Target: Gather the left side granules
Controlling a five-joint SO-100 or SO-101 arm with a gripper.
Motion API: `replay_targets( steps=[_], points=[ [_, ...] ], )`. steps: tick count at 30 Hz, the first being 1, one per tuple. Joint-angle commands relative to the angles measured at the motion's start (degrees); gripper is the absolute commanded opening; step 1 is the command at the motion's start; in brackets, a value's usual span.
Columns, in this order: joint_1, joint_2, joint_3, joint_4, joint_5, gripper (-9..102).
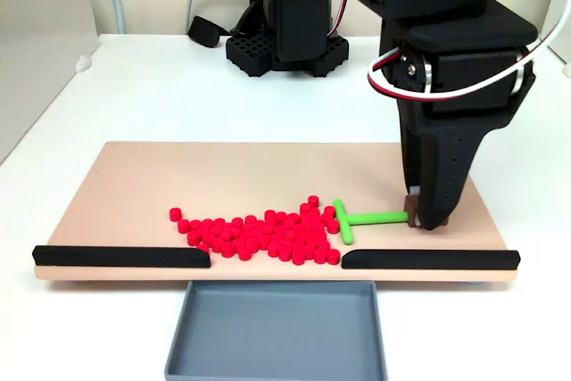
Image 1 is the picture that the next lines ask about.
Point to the green T-shaped pusher tool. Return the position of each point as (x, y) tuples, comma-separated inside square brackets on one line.
[(379, 218)]

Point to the red cylindrical granule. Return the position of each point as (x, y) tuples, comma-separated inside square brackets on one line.
[(175, 214), (320, 221), (284, 254), (193, 238), (298, 259), (320, 256), (184, 226), (244, 254), (203, 247), (333, 226), (329, 211), (195, 225), (227, 249), (308, 252), (313, 201), (305, 208), (333, 256)]

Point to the black edge rail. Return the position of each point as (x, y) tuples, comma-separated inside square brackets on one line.
[(424, 259), (111, 257)]

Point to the grey shallow tray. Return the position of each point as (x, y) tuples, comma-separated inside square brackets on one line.
[(276, 336)]

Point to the beige flat board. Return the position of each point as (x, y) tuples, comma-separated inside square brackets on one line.
[(223, 176)]

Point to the small white round bumper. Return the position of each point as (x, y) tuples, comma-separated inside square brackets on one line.
[(567, 69), (83, 63)]

